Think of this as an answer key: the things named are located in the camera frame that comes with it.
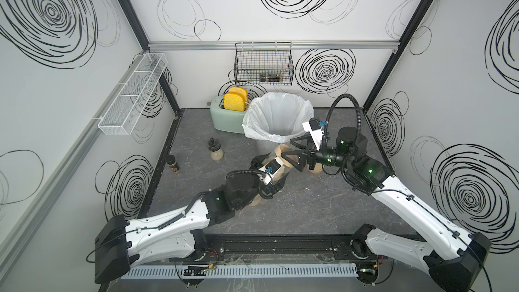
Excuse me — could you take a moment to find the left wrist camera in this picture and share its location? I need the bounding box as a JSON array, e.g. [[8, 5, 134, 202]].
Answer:
[[259, 158, 283, 184]]

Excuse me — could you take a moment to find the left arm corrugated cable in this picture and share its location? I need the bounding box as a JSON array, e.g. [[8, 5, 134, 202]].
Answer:
[[224, 169, 266, 181]]

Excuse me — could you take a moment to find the white mesh wall shelf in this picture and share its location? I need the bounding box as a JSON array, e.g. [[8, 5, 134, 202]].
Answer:
[[98, 52, 167, 136]]

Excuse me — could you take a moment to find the rice jar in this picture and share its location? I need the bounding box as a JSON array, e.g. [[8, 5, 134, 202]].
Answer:
[[249, 195, 262, 207], [260, 144, 299, 186]]

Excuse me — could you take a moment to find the white slotted cable duct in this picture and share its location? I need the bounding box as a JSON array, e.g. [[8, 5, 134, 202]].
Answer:
[[122, 264, 358, 280]]

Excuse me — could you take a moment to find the yellow toast slice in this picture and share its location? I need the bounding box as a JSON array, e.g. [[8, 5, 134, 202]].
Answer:
[[228, 87, 249, 103], [224, 92, 246, 112]]

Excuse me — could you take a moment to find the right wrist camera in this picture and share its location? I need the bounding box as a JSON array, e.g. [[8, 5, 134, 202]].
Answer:
[[302, 118, 327, 151]]

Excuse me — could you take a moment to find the dark spice bottle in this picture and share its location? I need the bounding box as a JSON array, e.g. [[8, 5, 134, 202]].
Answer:
[[166, 154, 180, 173]]

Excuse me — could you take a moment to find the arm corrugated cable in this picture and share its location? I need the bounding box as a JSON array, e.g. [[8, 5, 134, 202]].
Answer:
[[322, 93, 362, 151], [224, 169, 266, 181]]

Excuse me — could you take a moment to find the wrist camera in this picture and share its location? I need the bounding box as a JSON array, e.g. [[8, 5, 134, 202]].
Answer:
[[302, 118, 327, 151], [259, 158, 283, 184]]

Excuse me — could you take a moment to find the white trash bag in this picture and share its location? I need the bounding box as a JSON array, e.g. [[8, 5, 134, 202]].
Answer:
[[242, 93, 314, 143]]

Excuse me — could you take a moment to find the front yellow toast slice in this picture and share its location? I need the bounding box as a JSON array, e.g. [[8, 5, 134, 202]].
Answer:
[[224, 92, 246, 112]]

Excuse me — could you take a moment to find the black wire wall basket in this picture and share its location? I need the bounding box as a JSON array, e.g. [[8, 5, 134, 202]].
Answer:
[[233, 41, 295, 86]]

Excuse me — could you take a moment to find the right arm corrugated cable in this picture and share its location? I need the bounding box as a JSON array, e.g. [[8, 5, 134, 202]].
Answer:
[[322, 93, 362, 151]]

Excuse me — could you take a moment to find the rear yellow toast slice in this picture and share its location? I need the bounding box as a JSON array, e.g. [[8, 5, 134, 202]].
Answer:
[[228, 87, 249, 103]]

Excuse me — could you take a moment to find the mint green toaster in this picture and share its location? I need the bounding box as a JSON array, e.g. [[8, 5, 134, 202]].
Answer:
[[209, 96, 245, 134]]

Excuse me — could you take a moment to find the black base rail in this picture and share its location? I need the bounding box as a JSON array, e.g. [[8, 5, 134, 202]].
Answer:
[[187, 233, 358, 261]]

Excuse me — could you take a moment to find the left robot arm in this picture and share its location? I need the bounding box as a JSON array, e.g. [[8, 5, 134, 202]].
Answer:
[[93, 154, 293, 284]]

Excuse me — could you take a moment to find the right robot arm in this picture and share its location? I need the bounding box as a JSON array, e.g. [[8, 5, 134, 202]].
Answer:
[[281, 127, 491, 291]]

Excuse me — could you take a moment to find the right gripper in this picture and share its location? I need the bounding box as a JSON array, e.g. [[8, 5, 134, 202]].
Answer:
[[281, 134, 353, 172]]

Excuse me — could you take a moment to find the bottle in wire basket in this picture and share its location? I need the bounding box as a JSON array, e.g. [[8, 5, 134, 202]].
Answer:
[[259, 73, 284, 84]]

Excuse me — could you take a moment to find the small bottle black pump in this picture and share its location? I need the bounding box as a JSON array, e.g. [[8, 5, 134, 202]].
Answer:
[[208, 137, 224, 161]]

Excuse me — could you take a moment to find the beige lid of jar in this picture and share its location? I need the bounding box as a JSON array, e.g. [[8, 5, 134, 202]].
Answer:
[[274, 144, 299, 168]]

